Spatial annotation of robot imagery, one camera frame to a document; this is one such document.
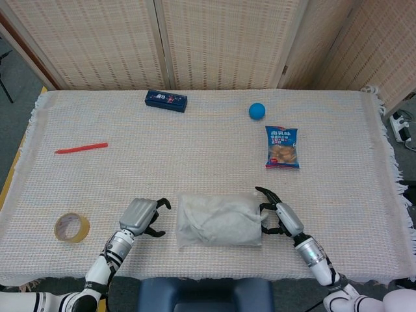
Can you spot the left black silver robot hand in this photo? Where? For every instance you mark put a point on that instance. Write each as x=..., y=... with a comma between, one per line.
x=138, y=216

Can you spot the dark blue rectangular box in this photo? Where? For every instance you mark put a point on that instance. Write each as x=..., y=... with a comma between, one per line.
x=166, y=100

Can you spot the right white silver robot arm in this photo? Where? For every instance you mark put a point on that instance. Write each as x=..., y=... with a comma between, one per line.
x=312, y=255

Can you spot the white woven fringed tablecloth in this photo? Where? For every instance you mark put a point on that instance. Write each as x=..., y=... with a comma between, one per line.
x=195, y=156

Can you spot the yellow adhesive tape roll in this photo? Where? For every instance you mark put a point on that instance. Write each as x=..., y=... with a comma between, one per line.
x=85, y=229

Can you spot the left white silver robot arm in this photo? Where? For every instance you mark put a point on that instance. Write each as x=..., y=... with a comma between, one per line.
x=97, y=269

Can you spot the white power strip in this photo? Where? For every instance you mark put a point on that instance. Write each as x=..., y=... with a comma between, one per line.
x=398, y=125

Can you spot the red pen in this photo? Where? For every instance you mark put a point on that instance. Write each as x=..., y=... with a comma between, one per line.
x=81, y=148

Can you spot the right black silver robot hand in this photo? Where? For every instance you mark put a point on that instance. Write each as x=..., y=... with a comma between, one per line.
x=291, y=219

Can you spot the white plastic bag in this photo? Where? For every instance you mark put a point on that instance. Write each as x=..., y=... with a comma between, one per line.
x=217, y=221

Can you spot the blue snack bag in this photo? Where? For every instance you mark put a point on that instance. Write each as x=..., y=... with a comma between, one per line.
x=282, y=148

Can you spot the black tripod stand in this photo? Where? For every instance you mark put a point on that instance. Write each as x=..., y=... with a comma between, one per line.
x=6, y=91

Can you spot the woven folding screen panel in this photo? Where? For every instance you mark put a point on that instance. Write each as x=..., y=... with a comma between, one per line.
x=97, y=42
x=312, y=52
x=383, y=48
x=227, y=42

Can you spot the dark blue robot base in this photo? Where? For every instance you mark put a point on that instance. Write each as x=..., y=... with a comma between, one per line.
x=156, y=295

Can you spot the blue ball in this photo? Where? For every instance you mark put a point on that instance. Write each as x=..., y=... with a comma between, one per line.
x=257, y=111

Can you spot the light grey clothes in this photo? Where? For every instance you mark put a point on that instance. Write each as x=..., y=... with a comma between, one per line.
x=221, y=224

